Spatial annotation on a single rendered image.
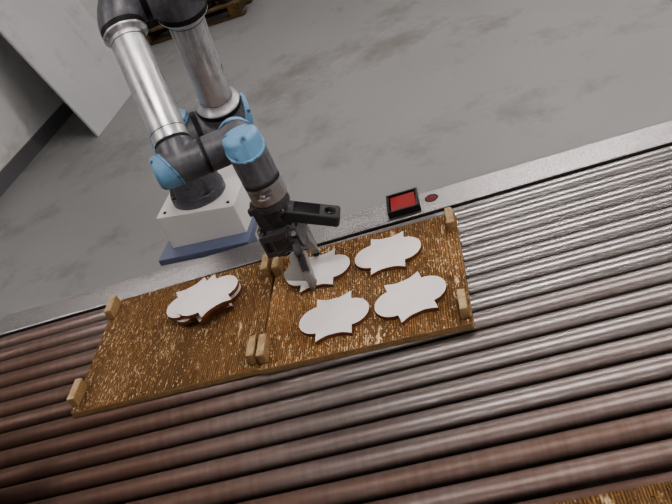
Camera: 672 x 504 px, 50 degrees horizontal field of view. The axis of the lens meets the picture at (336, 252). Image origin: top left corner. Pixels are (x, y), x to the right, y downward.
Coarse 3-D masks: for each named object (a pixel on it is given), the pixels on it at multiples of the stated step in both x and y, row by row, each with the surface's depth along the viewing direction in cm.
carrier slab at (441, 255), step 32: (416, 224) 156; (288, 256) 163; (352, 256) 155; (448, 256) 144; (288, 288) 153; (320, 288) 150; (352, 288) 146; (384, 288) 143; (448, 288) 136; (288, 320) 145; (384, 320) 135; (416, 320) 132; (448, 320) 129; (288, 352) 137; (320, 352) 134; (352, 352) 132
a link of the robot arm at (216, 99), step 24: (144, 0) 149; (168, 0) 150; (192, 0) 153; (168, 24) 156; (192, 24) 157; (192, 48) 163; (192, 72) 169; (216, 72) 171; (216, 96) 176; (240, 96) 184; (216, 120) 180
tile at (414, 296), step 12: (420, 276) 140; (432, 276) 139; (396, 288) 140; (408, 288) 138; (420, 288) 137; (432, 288) 136; (444, 288) 135; (384, 300) 138; (396, 300) 137; (408, 300) 136; (420, 300) 135; (432, 300) 133; (384, 312) 135; (396, 312) 134; (408, 312) 133; (420, 312) 133
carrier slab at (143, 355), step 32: (256, 288) 157; (128, 320) 165; (160, 320) 160; (224, 320) 152; (256, 320) 148; (96, 352) 159; (128, 352) 155; (160, 352) 151; (192, 352) 147; (224, 352) 144; (96, 384) 150; (128, 384) 146; (160, 384) 143; (192, 384) 139
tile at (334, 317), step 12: (324, 300) 144; (336, 300) 143; (348, 300) 142; (360, 300) 141; (312, 312) 143; (324, 312) 141; (336, 312) 140; (348, 312) 139; (360, 312) 138; (300, 324) 141; (312, 324) 140; (324, 324) 139; (336, 324) 137; (348, 324) 136; (312, 336) 138; (324, 336) 136
